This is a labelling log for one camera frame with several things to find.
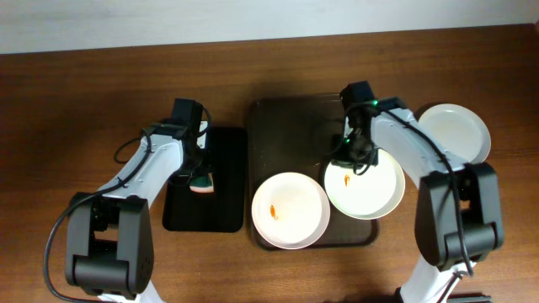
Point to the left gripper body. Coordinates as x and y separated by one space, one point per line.
194 169

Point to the green and white sponge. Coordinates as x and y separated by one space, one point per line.
202 184

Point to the white plate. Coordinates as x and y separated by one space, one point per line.
370 196
290 211

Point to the pale blue-white plate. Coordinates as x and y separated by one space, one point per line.
458 129

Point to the white plate front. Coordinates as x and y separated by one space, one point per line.
290 211

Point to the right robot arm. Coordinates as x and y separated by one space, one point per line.
458 220

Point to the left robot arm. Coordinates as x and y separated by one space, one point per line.
110 253

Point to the brown serving tray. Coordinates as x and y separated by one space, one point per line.
294 134

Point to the small black tray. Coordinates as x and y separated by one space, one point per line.
220 211

